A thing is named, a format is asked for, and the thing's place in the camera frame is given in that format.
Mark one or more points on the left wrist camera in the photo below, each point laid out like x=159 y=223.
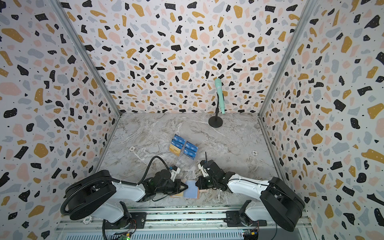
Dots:
x=174 y=170

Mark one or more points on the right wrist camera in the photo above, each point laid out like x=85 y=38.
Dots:
x=204 y=172

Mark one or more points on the black microphone stand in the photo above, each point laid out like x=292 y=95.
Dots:
x=216 y=121

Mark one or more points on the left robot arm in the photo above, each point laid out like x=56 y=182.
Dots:
x=102 y=196

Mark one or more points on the gold VIP card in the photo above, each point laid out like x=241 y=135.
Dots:
x=179 y=195
x=175 y=150

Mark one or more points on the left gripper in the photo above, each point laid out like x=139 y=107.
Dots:
x=179 y=183

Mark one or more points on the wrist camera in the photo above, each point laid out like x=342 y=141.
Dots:
x=204 y=172
x=174 y=170

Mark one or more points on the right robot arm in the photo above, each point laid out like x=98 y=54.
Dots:
x=281 y=204

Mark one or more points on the blue card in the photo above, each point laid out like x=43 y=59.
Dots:
x=190 y=153
x=179 y=139
x=177 y=144
x=191 y=147

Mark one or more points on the pink leather card holder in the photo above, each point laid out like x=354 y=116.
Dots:
x=193 y=192

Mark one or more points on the mint green microphone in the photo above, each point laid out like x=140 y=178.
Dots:
x=218 y=85

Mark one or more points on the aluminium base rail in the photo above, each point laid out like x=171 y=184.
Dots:
x=171 y=223

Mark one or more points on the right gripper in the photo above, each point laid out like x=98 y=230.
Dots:
x=206 y=179

